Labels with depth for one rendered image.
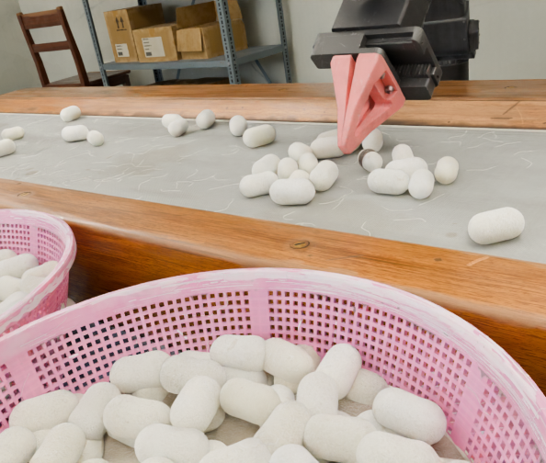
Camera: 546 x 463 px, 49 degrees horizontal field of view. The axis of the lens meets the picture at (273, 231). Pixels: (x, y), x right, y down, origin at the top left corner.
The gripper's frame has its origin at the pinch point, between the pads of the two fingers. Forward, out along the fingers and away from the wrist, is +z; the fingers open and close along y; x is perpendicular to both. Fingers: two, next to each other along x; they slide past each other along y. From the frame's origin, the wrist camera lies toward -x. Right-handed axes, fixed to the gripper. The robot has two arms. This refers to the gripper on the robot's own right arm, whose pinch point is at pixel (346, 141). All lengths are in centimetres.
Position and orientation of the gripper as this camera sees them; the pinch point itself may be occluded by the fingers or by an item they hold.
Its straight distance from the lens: 51.5
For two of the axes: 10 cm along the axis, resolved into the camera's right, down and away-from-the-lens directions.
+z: -3.5, 9.0, -2.6
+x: 5.0, 4.1, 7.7
